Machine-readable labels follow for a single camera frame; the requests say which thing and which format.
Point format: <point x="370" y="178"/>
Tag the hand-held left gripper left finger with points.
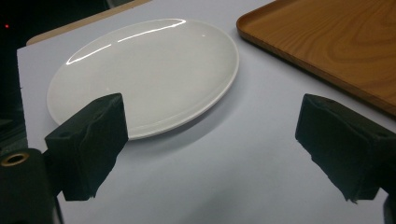
<point x="84" y="146"/>

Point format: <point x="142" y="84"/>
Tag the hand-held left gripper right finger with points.
<point x="345" y="146"/>

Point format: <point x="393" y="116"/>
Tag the white ceramic plate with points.
<point x="155" y="71"/>

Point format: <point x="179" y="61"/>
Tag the wooden tray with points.
<point x="336" y="40"/>

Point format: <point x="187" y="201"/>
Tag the white table mat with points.
<point x="218" y="174"/>

